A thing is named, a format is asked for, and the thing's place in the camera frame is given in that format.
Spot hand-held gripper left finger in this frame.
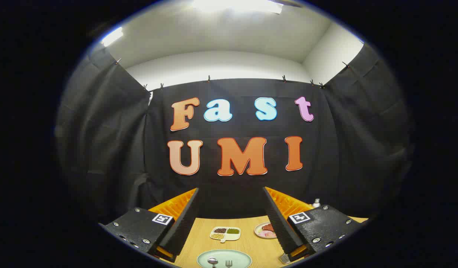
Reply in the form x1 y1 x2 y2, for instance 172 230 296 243
99 188 199 263

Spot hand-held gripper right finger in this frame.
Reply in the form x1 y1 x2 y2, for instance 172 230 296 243
262 187 369 261

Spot white oval plate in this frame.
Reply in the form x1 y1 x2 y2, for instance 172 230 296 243
254 222 278 239

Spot white divided dish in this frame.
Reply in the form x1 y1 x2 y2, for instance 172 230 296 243
209 226 241 243

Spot light blue plate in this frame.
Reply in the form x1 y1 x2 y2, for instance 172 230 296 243
196 249 252 268

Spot black backdrop cloth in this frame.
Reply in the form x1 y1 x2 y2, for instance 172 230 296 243
54 43 415 224

